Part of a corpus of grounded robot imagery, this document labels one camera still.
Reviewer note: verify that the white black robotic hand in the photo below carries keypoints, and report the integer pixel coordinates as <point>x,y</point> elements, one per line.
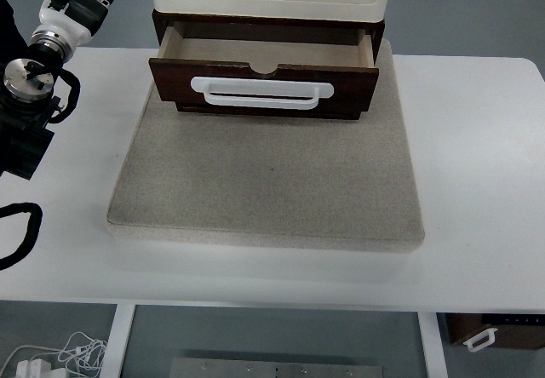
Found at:
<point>73,25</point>

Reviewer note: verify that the dark wooden drawer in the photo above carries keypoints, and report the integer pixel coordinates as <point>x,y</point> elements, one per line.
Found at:
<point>351,69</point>

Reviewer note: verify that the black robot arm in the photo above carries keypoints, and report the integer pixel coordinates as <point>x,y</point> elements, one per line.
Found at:
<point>36,88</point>

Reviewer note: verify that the dark wooden drawer housing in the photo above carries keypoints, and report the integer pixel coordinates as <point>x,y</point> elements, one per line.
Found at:
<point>270,29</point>

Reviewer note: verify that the beige fabric pad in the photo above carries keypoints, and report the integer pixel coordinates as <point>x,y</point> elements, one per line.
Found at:
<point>272,181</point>

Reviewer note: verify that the white power adapter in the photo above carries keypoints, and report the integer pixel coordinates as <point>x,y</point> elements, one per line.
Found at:
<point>37,368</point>

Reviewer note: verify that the brown box on floor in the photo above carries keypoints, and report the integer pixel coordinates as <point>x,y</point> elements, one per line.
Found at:
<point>477,331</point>

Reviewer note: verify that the white drawer handle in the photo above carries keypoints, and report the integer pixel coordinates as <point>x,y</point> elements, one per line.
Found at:
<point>260,93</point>

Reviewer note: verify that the white table frame leg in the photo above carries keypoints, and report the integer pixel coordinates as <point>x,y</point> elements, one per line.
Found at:
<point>432,345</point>
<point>118,341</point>

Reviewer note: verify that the white handle on box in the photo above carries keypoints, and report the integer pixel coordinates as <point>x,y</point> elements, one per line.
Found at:
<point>482,340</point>

